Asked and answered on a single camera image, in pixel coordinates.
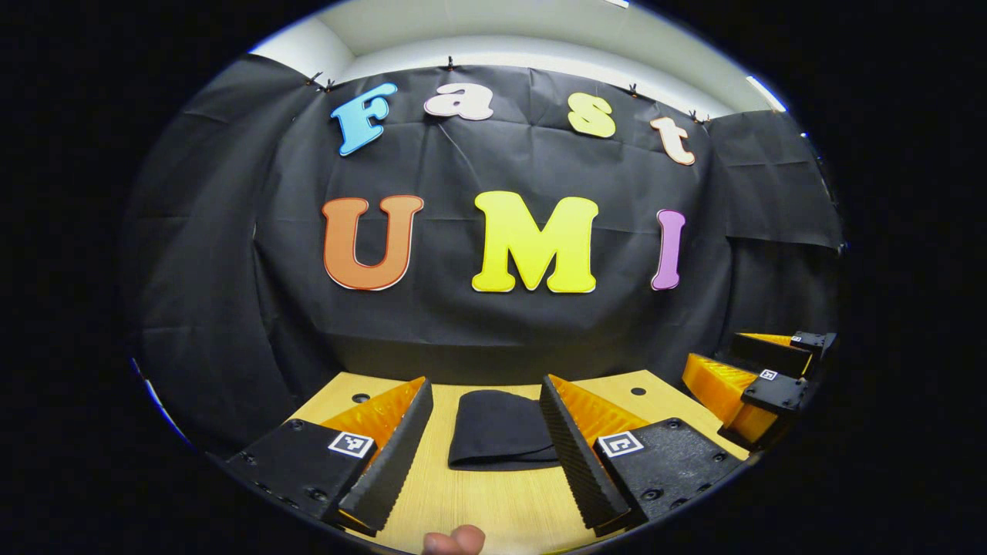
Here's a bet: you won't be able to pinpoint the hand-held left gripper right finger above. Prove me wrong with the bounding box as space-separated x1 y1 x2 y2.
539 374 750 539

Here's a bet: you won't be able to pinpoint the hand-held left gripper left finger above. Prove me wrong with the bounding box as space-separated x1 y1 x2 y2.
224 376 434 538

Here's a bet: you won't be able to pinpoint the dark grey jeans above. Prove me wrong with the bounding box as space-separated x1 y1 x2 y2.
447 389 562 471

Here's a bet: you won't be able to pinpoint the black backdrop cloth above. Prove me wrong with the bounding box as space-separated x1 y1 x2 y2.
123 54 845 456

